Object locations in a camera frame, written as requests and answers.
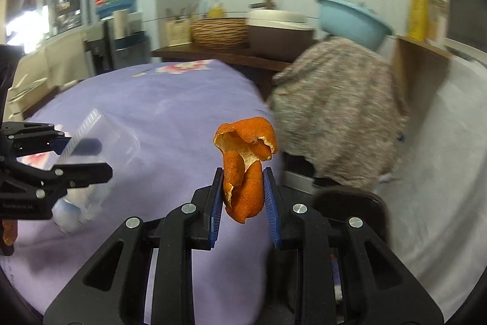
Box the clear plastic cup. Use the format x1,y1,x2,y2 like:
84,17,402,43
53,109,139,233

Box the orange peel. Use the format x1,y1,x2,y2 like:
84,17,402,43
213,117,278,224

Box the water dispenser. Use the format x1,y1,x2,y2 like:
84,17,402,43
83,12,151,76

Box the white cloth cover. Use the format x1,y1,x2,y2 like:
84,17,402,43
378,57,486,319

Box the purple floral tablecloth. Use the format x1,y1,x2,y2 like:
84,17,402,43
1,61,272,324

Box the paper towel roll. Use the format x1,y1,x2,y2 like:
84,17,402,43
112,9,130,40

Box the floral cloth cover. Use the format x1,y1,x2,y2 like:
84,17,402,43
268,36,408,190

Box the beige chopstick holder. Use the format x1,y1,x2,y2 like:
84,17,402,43
165,18,191,47

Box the woven basin sink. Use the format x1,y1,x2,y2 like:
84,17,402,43
191,17,248,49

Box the dark wooden counter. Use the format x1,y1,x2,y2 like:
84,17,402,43
151,44,290,72

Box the yellow soap bottle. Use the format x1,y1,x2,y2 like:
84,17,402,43
206,0,227,19

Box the yellow box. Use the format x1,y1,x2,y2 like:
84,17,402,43
408,0,428,41

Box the light blue plastic basin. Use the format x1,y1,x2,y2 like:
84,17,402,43
316,0,393,51

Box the brass faucet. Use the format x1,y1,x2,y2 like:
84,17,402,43
249,0,276,10

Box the white microwave oven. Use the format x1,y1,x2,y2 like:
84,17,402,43
444,0,487,66

